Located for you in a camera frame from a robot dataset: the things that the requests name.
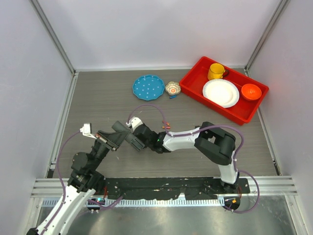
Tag orange bowl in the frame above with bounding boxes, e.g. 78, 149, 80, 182
241, 84, 262, 101

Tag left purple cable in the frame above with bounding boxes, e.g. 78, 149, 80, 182
36, 131, 124, 235

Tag red plastic bin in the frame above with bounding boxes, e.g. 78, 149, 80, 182
179, 56, 269, 125

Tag white paper plate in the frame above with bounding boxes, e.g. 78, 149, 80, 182
202, 79, 240, 108

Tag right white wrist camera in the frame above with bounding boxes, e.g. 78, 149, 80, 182
126, 117, 143, 130

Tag small floral dish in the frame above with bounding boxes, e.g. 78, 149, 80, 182
165, 81, 181, 95

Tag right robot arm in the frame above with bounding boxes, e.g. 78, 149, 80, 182
126, 117, 240, 193

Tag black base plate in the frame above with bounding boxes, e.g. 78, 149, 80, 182
97, 177, 250, 201

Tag blue dotted plate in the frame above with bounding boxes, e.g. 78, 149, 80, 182
132, 74, 165, 101

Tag yellow mug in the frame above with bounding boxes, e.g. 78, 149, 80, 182
207, 63, 229, 80

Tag perforated cable tray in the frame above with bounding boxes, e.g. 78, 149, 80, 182
42, 196, 224, 208

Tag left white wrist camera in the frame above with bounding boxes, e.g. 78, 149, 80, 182
80, 123, 96, 139

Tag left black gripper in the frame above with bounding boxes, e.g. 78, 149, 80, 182
89, 129, 130, 170

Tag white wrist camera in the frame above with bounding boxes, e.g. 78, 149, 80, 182
80, 123, 96, 139
126, 117, 143, 130

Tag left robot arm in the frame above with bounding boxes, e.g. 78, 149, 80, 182
27, 127, 130, 235

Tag black remote control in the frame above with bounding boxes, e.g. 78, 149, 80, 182
112, 121, 133, 141

